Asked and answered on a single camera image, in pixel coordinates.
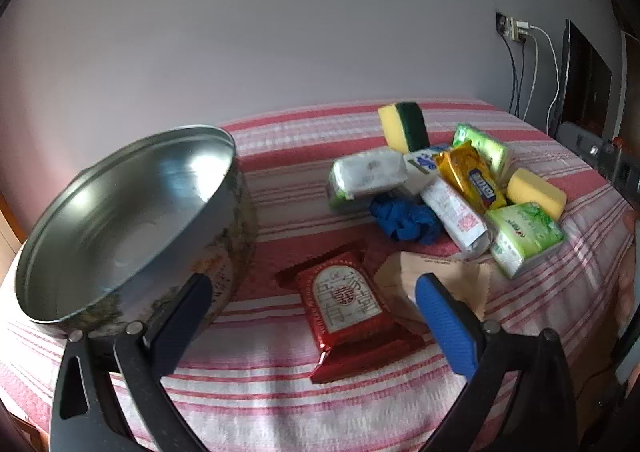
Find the plain yellow sponge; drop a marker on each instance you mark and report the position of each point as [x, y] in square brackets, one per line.
[535, 192]

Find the green tissue pack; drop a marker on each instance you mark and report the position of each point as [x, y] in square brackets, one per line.
[482, 142]
[525, 234]

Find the grey-white tissue pack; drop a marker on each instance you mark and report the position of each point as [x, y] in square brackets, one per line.
[367, 174]

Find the white packet red label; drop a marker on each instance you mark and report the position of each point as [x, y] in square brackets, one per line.
[455, 214]

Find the red snack packet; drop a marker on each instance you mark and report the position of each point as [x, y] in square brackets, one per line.
[345, 302]

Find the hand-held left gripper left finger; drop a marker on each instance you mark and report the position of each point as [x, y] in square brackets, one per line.
[185, 317]

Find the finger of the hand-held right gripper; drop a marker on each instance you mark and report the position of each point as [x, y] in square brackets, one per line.
[595, 154]

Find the person's right hand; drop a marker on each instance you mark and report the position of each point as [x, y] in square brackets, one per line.
[631, 272]

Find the white packet blue print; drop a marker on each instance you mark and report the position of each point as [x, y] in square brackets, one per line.
[422, 167]

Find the round metal tin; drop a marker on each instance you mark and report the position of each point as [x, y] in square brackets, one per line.
[125, 212]

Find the gold snack packet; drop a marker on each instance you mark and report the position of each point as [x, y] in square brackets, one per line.
[470, 177]

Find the white charger plug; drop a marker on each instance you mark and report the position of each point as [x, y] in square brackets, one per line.
[523, 25]

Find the wall socket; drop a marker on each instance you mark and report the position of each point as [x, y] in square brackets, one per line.
[502, 24]

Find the blue cloth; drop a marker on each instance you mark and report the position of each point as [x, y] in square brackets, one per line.
[400, 219]

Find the yellow and green sponge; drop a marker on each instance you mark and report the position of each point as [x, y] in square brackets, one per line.
[395, 124]

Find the black flat screen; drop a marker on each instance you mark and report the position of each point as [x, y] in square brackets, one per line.
[587, 82]

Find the red striped tablecloth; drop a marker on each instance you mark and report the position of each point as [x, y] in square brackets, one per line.
[300, 232]

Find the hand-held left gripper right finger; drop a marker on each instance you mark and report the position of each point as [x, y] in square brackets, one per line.
[445, 322]

